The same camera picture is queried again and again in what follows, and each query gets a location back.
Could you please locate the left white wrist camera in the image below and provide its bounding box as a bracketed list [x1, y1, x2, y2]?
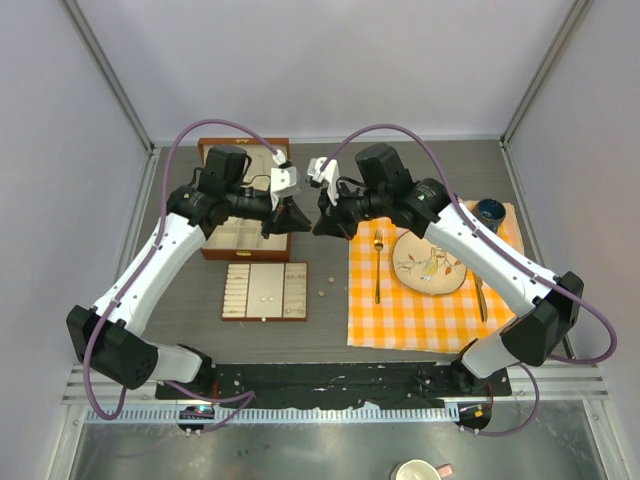
[269, 161, 300, 210]

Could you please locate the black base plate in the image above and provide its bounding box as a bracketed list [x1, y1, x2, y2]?
[154, 360, 511, 409]

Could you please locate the dark blue bowl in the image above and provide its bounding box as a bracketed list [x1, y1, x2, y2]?
[472, 198, 506, 234]

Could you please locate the white pink mug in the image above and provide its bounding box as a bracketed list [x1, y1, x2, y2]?
[389, 459, 454, 480]

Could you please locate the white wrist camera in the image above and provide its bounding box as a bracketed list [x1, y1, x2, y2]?
[269, 161, 300, 210]
[307, 157, 340, 206]

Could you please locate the white cable duct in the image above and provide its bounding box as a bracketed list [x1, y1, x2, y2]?
[116, 403, 459, 425]

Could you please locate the gold knife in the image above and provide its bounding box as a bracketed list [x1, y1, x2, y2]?
[474, 276, 487, 323]

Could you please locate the gold fork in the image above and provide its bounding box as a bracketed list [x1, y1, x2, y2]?
[373, 229, 384, 305]

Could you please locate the bird pattern plate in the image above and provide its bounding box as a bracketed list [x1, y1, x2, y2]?
[392, 231, 467, 296]

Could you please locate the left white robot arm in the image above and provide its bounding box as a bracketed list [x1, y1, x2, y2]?
[66, 145, 311, 399]

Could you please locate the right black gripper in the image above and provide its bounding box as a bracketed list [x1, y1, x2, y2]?
[314, 179, 389, 241]

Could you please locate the brown jewelry box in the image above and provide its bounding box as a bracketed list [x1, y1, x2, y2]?
[198, 137, 291, 262]

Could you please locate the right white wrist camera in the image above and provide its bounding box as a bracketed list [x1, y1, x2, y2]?
[307, 157, 340, 206]

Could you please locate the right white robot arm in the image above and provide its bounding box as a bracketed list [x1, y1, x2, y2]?
[307, 143, 584, 395]

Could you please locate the yellow checkered cloth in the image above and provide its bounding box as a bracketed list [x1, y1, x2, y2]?
[347, 218, 513, 353]

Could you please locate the brown jewelry tray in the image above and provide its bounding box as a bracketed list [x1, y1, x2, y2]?
[221, 262, 308, 323]

